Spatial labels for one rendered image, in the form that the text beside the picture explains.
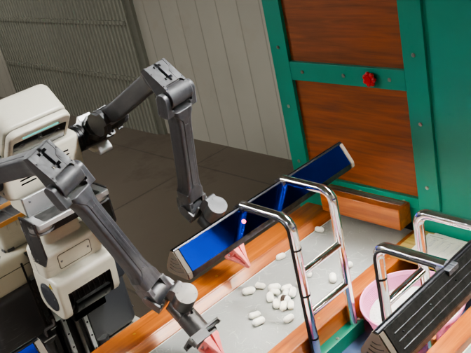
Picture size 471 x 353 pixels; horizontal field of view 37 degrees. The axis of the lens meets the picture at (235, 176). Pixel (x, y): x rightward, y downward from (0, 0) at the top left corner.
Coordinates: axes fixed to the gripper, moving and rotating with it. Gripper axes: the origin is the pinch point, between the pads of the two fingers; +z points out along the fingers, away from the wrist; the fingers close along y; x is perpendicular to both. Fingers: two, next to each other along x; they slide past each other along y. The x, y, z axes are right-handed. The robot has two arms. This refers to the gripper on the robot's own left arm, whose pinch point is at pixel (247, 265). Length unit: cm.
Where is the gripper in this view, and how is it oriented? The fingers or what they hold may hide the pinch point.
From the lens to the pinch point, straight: 203.6
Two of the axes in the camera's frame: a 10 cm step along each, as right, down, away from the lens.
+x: -2.9, 5.6, 7.8
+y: 7.0, -4.3, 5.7
